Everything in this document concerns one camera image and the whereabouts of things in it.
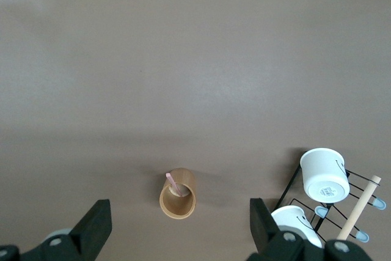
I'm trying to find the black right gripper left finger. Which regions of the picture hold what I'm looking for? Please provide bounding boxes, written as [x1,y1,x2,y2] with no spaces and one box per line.
[0,199,113,261]

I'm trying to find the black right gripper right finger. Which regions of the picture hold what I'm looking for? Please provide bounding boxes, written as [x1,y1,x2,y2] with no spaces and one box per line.
[249,197,375,261]

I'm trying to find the pink chopstick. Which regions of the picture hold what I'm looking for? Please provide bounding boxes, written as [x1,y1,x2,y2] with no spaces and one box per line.
[165,172,186,197]

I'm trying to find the bamboo cylinder chopstick holder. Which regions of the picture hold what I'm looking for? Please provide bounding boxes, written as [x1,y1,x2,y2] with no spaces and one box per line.
[159,167,196,219]

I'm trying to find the wooden rod of cup rack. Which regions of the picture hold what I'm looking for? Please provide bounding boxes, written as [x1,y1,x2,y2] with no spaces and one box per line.
[335,175,382,240]

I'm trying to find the black wire cup rack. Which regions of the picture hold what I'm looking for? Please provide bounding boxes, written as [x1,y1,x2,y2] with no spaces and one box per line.
[276,147,386,242]

